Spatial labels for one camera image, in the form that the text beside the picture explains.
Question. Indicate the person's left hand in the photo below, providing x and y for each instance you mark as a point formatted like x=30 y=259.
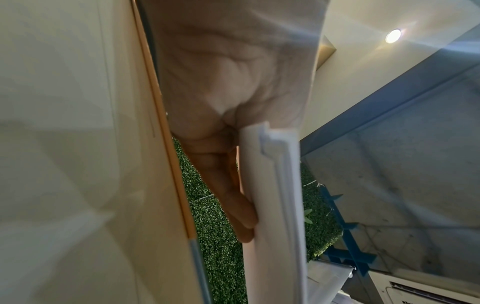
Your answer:
x=232 y=74

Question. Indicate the gathered white paper bundle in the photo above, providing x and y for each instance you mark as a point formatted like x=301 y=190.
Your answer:
x=273 y=207

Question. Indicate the orange folder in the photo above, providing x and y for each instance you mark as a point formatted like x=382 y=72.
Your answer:
x=185 y=213

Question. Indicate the round ceiling lamp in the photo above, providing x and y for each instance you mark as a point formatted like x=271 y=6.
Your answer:
x=393 y=35

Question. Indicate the artificial green hedge panel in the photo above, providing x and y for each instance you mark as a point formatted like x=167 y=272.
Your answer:
x=221 y=261

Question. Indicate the blue wooden trellis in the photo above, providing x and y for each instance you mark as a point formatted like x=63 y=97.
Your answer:
x=354 y=249

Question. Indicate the white ceiling air conditioner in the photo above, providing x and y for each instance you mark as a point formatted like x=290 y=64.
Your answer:
x=420 y=288

